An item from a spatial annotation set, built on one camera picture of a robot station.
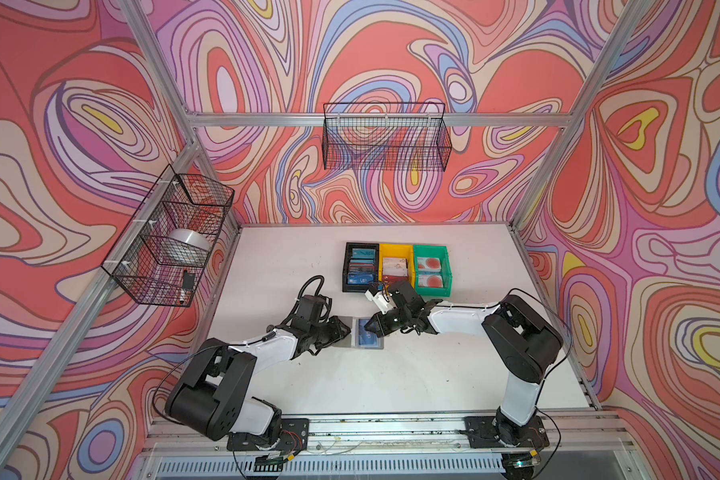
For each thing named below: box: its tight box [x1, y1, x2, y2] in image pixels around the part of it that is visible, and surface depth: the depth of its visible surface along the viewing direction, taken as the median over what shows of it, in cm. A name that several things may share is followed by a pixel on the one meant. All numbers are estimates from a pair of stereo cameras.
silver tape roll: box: [167, 228, 211, 251], surface depth 75 cm
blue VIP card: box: [358, 318, 380, 347], surface depth 90 cm
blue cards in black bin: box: [347, 248, 376, 285], surface depth 107 cm
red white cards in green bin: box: [417, 256, 444, 288], surface depth 106 cm
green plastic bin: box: [413, 245, 452, 297], surface depth 106 cm
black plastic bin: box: [342, 242, 380, 293], surface depth 106 cm
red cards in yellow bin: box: [382, 257, 409, 285], surface depth 106 cm
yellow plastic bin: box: [379, 243, 415, 288], surface depth 106 cm
